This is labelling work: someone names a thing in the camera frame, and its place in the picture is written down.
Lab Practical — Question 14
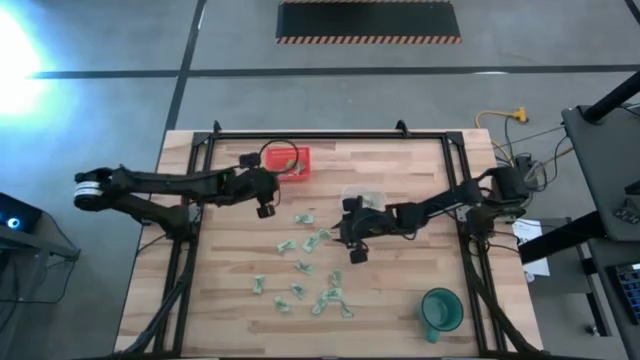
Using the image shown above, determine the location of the grey side stand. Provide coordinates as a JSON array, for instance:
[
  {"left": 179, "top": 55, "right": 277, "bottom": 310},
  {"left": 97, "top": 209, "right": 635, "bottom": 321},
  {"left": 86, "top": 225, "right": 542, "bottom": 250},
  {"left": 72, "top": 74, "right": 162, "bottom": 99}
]
[{"left": 0, "top": 222, "right": 81, "bottom": 311}]

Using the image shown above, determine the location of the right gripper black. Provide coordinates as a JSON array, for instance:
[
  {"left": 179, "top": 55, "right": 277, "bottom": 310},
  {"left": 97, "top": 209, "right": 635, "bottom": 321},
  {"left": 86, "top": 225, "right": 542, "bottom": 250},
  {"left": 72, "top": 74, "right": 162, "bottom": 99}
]
[{"left": 331, "top": 195, "right": 401, "bottom": 265}]

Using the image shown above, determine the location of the black object on desk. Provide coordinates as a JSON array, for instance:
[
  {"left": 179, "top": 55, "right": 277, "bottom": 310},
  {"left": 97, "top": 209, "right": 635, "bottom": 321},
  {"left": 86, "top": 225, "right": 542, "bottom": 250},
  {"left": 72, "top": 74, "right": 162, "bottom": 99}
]
[{"left": 613, "top": 197, "right": 640, "bottom": 225}]

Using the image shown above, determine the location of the dark grey keyboard desk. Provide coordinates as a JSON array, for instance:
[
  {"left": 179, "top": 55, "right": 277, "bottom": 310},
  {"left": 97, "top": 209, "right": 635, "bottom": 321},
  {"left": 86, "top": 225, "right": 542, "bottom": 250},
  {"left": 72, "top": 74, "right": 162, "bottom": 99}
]
[{"left": 587, "top": 237, "right": 640, "bottom": 360}]

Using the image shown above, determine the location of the black keyboard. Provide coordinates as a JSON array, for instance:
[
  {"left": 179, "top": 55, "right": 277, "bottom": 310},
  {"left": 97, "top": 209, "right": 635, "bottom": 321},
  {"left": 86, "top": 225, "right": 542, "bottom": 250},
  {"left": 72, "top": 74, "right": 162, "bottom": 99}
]
[{"left": 613, "top": 262, "right": 640, "bottom": 326}]

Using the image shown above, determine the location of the black device with blue light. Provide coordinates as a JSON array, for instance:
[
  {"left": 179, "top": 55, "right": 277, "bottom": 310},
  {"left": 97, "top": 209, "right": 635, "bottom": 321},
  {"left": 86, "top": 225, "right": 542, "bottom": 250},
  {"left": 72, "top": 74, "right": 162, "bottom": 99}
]
[{"left": 0, "top": 192, "right": 44, "bottom": 236}]

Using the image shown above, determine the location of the thin floor cable tangle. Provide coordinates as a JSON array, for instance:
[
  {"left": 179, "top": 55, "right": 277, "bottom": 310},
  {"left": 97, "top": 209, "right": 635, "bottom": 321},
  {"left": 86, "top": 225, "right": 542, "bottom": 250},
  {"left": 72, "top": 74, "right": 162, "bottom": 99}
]
[{"left": 492, "top": 117, "right": 576, "bottom": 197}]

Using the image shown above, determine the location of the clear plastic container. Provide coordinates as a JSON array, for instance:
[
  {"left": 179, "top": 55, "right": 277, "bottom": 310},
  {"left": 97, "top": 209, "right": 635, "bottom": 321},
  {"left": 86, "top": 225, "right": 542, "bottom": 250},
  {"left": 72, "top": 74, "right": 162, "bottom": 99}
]
[{"left": 340, "top": 185, "right": 389, "bottom": 214}]

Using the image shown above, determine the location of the green translucent cup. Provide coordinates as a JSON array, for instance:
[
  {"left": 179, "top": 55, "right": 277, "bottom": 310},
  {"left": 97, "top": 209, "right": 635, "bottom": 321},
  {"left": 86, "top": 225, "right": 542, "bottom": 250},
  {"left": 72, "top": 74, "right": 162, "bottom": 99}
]
[{"left": 417, "top": 287, "right": 465, "bottom": 345}]

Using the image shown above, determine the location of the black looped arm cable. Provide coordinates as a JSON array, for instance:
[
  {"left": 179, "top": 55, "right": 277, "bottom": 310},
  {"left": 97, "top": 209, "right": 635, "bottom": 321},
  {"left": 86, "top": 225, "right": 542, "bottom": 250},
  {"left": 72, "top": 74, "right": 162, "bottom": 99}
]
[{"left": 259, "top": 138, "right": 300, "bottom": 176}]

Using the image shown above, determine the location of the black metal rig frame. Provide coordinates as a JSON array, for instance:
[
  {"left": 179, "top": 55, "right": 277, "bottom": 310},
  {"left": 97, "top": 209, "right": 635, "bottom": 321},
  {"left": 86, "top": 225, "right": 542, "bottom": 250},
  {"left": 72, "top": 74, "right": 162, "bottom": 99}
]
[{"left": 119, "top": 119, "right": 544, "bottom": 360}]

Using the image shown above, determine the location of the white paper sheet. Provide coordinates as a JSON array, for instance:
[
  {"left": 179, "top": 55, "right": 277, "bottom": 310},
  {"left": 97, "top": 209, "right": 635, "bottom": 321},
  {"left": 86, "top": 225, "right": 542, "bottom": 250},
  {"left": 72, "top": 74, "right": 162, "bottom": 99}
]
[{"left": 512, "top": 218, "right": 551, "bottom": 279}]

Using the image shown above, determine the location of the black power strip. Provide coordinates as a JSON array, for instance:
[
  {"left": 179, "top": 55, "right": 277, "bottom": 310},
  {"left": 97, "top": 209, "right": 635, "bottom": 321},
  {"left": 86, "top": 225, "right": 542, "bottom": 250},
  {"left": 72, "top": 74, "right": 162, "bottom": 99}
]
[{"left": 514, "top": 153, "right": 540, "bottom": 174}]

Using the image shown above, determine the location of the black desk leg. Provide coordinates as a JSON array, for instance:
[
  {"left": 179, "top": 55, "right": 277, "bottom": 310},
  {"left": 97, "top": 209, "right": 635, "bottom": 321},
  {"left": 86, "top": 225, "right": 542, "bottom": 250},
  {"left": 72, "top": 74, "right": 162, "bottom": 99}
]
[{"left": 517, "top": 212, "right": 609, "bottom": 265}]

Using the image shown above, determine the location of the black pole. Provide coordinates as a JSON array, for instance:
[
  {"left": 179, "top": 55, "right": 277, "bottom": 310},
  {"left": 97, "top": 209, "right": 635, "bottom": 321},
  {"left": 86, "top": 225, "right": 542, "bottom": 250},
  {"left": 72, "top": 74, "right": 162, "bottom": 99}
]
[{"left": 582, "top": 69, "right": 640, "bottom": 125}]

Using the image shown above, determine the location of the yellow extension cord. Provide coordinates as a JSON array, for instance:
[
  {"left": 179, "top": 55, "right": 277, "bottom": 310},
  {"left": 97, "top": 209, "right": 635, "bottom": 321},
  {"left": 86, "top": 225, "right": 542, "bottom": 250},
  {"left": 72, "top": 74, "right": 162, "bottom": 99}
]
[{"left": 474, "top": 105, "right": 530, "bottom": 169}]

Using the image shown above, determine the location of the black hazard-striped floor mat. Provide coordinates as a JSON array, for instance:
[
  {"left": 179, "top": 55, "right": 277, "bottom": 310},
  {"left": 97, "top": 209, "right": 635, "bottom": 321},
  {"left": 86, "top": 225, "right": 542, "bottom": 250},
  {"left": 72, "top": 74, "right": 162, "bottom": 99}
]
[{"left": 275, "top": 0, "right": 463, "bottom": 45}]

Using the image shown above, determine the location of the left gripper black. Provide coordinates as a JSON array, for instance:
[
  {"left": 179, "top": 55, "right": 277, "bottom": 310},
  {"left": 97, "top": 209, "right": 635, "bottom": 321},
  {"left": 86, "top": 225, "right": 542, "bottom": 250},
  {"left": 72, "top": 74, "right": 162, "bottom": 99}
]
[{"left": 232, "top": 152, "right": 281, "bottom": 220}]

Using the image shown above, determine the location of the orange-red plastic basket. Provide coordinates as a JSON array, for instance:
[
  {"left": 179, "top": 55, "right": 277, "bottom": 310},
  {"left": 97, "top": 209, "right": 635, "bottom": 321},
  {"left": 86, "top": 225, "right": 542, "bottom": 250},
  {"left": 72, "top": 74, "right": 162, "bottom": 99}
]
[{"left": 264, "top": 145, "right": 312, "bottom": 182}]

